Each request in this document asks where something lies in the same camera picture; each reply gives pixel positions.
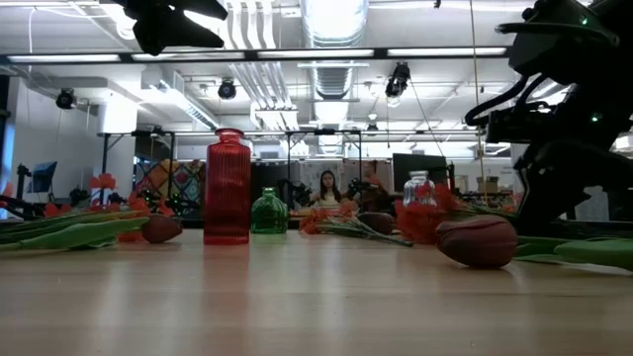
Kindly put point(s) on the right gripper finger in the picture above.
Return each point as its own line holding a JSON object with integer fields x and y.
{"x": 622, "y": 205}
{"x": 546, "y": 210}

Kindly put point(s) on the dark red artificial tulip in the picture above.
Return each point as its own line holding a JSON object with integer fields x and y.
{"x": 477, "y": 242}
{"x": 160, "y": 228}

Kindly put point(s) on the red flower bunch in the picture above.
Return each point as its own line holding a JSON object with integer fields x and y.
{"x": 378, "y": 222}

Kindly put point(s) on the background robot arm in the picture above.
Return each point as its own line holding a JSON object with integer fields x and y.
{"x": 292, "y": 190}

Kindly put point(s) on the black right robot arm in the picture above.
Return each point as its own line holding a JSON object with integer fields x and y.
{"x": 559, "y": 44}

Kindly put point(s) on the clear glass vase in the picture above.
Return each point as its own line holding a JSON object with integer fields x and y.
{"x": 420, "y": 190}

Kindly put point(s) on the red ribbed glass vase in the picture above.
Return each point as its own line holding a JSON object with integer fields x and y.
{"x": 227, "y": 198}

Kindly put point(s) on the green glass vase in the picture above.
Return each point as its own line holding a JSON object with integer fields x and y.
{"x": 269, "y": 215}

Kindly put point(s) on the white column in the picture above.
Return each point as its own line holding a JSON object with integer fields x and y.
{"x": 593, "y": 207}

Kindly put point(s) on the cardboard boxes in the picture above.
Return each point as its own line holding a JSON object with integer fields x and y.
{"x": 489, "y": 185}

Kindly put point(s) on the overhead light bar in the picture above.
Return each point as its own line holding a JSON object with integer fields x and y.
{"x": 247, "y": 54}

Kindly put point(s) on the black ceiling spotlight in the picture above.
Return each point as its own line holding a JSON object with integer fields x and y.
{"x": 398, "y": 79}
{"x": 65, "y": 99}
{"x": 227, "y": 90}

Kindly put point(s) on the white ceiling pipes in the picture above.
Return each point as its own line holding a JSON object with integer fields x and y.
{"x": 257, "y": 84}

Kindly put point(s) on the black monitor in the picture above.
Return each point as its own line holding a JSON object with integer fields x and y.
{"x": 410, "y": 165}

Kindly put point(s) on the colourful patterned panel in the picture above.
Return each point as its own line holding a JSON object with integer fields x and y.
{"x": 185, "y": 180}

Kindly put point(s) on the person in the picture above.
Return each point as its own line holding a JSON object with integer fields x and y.
{"x": 329, "y": 190}
{"x": 373, "y": 193}

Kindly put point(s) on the blue monitor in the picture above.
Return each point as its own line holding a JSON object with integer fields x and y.
{"x": 43, "y": 175}

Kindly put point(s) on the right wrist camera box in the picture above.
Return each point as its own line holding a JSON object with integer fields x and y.
{"x": 514, "y": 126}

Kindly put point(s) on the black background rig frame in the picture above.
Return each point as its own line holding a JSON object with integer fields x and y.
{"x": 138, "y": 133}

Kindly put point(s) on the silver ventilation duct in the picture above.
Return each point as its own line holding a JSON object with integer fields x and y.
{"x": 334, "y": 29}

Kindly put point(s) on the black aluminium table frame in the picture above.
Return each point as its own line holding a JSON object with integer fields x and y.
{"x": 194, "y": 223}

